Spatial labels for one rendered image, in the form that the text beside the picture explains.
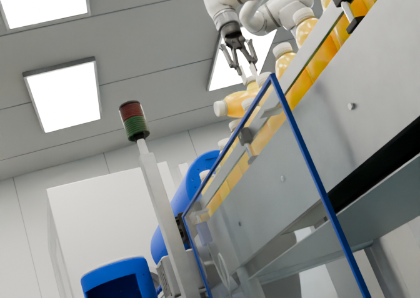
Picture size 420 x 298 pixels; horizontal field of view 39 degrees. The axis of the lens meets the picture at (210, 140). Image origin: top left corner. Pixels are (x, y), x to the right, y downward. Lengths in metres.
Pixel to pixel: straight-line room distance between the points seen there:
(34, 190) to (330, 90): 6.82
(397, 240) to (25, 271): 5.51
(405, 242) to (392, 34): 1.78
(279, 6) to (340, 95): 1.82
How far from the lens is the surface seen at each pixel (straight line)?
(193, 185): 2.09
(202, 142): 7.82
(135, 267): 2.45
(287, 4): 2.73
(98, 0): 4.92
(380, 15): 0.83
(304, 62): 1.05
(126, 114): 1.64
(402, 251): 2.52
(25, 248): 7.46
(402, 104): 0.82
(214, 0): 2.24
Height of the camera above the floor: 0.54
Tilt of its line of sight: 20 degrees up
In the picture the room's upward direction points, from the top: 20 degrees counter-clockwise
